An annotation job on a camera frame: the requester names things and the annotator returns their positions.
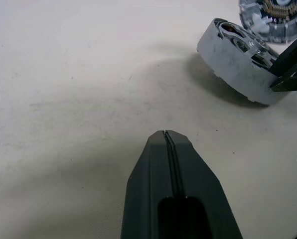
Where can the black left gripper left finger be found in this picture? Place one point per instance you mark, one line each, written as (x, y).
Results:
(148, 174)

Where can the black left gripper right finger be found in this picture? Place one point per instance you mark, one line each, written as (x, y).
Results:
(200, 179)

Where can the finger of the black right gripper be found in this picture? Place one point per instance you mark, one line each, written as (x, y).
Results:
(291, 56)
(291, 83)

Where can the grey round motor housing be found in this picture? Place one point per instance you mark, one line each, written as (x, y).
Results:
(228, 64)

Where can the silver coiled motor housing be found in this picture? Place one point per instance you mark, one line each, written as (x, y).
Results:
(275, 32)

